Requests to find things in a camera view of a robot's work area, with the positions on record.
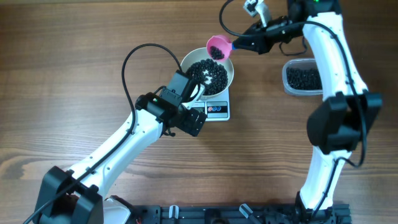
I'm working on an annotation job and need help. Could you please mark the pink scoop with blue handle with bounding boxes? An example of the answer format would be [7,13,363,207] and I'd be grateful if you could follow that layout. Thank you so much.
[206,34,236,62]

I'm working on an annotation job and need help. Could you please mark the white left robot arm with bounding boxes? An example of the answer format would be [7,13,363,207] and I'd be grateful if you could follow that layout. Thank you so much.
[27,70,206,223]

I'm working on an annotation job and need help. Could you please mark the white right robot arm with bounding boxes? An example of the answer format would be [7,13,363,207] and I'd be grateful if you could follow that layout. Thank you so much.
[233,1,382,221]

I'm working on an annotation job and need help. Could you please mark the white digital kitchen scale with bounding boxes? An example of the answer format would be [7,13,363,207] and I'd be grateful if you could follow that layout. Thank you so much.
[193,89,230,122]

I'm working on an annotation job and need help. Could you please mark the black beans in bowl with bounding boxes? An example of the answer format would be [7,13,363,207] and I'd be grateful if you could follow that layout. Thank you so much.
[187,58,228,96]

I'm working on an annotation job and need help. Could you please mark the white bowl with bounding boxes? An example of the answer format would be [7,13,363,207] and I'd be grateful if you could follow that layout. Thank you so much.
[181,47,234,92]

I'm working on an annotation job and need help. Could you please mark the black beans in scoop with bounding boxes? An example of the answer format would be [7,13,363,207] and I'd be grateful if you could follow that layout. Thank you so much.
[210,46,224,60]

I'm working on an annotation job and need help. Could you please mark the clear plastic container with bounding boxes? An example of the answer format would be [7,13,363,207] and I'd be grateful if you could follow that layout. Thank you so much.
[282,58,323,96]

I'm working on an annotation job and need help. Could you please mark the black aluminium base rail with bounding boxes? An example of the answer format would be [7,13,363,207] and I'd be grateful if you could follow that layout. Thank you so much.
[130,203,352,224]

